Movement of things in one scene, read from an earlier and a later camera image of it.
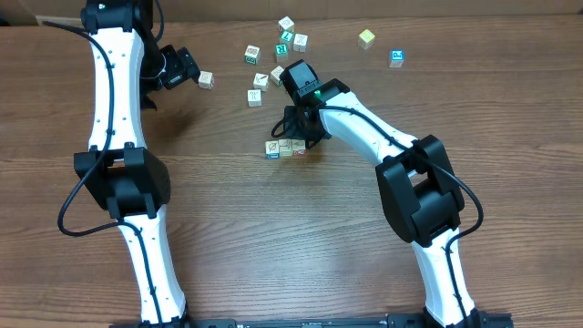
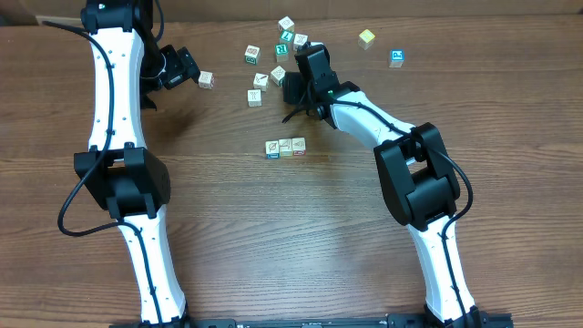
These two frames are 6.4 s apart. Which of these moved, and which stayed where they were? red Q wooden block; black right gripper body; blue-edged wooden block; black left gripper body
Moved: black right gripper body
Stayed: black left gripper body; blue-edged wooden block; red Q wooden block
